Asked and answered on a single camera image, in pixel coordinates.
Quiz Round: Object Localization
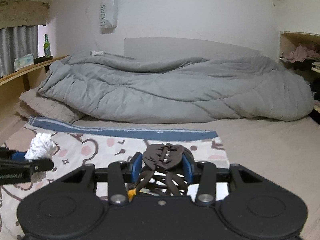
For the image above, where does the yellow headlamp with black strap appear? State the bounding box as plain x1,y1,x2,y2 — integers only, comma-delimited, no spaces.
126,183,161,202

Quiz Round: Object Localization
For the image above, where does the white sock bundle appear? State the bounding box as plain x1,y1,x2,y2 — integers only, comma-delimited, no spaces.
24,132,59,183

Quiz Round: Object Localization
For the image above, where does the brown plastic hair claw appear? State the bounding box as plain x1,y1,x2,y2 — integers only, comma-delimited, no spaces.
135,144,194,197

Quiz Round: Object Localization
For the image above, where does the white shallow cardboard tray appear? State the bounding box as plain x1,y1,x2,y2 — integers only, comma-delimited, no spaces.
96,181,229,202

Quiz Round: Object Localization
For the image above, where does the cartoon bear print blanket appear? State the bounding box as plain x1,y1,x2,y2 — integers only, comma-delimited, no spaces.
1,118,229,239

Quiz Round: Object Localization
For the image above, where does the beige fluffy pillow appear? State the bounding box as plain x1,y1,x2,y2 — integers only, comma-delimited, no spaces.
15,88,85,124

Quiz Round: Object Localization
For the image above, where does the wooden side shelf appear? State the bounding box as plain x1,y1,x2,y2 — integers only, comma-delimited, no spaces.
1,56,66,120

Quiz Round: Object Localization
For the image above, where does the grey quilted duvet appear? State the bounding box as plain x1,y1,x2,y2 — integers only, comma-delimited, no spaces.
37,54,315,124

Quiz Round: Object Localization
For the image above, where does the tissue box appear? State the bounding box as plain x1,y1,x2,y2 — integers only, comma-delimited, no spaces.
14,54,34,71

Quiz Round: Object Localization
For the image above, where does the green glass bottle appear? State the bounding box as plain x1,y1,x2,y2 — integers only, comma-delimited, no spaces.
43,34,51,58

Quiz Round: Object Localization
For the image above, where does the grey curtain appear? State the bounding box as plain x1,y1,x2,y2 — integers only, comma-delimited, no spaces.
0,25,39,77

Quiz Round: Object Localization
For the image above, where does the white headboard panel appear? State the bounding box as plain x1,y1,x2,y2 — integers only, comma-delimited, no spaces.
124,37,260,61

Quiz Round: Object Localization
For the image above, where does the open wardrobe shelf with clothes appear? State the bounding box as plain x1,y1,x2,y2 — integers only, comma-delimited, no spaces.
279,31,319,123

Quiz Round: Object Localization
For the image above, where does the white hanging paper bag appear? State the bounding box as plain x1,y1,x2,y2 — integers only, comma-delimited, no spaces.
99,0,118,34

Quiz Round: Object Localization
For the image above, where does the white power strip with cable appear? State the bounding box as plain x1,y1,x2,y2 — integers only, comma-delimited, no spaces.
84,0,104,55

